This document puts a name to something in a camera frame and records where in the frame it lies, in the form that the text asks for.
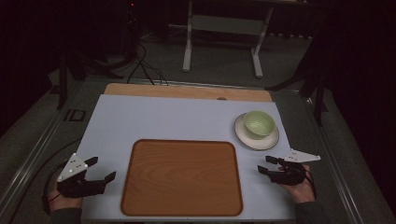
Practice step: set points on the black tripod stand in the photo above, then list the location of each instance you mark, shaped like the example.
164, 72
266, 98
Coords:
311, 81

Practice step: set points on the white metal stand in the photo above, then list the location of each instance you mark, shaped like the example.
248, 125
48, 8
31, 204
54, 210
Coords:
224, 25

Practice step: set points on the dark equipment tower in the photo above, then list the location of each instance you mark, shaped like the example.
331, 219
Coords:
132, 28

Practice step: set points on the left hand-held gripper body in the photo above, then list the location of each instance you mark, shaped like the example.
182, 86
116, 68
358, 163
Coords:
74, 182

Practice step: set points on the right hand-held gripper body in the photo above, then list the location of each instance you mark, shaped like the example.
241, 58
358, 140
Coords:
291, 169

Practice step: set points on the person's left hand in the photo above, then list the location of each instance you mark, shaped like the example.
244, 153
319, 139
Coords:
63, 199

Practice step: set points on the white saucer plate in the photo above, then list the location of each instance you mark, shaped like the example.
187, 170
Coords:
258, 142

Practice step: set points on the green bowl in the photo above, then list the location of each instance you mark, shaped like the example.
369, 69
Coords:
259, 124

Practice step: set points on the brown wooden tray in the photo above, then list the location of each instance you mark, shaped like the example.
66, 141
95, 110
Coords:
182, 177

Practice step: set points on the person's right hand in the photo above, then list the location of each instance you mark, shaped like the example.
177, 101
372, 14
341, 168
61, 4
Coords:
300, 188

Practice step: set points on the light blue table mat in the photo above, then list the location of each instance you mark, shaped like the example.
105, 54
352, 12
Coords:
124, 124

